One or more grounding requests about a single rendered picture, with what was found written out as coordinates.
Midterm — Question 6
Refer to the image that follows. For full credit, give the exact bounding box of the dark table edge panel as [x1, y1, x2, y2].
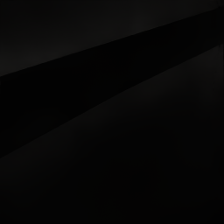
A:
[0, 6, 224, 159]

